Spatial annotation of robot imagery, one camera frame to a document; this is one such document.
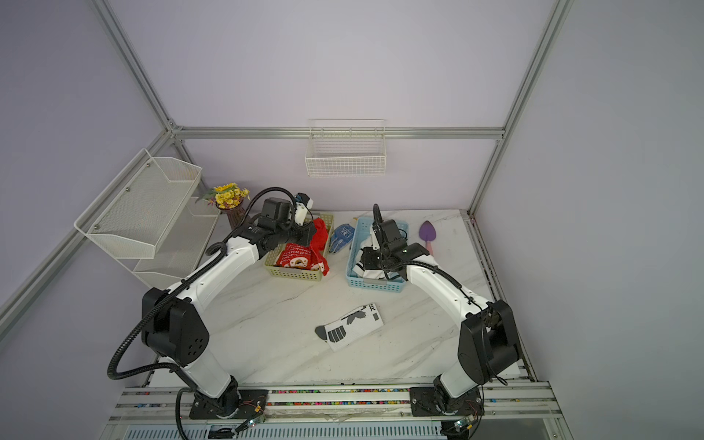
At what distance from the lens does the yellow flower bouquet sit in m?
0.93

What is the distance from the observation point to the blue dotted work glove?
3.58 feet

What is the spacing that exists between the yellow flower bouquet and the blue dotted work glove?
361mm
